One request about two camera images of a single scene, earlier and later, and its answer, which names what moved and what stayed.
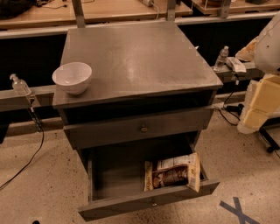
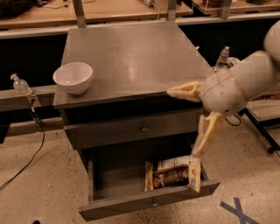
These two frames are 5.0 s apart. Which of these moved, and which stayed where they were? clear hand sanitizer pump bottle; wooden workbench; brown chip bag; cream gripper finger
Moved: cream gripper finger
Stayed: brown chip bag; wooden workbench; clear hand sanitizer pump bottle
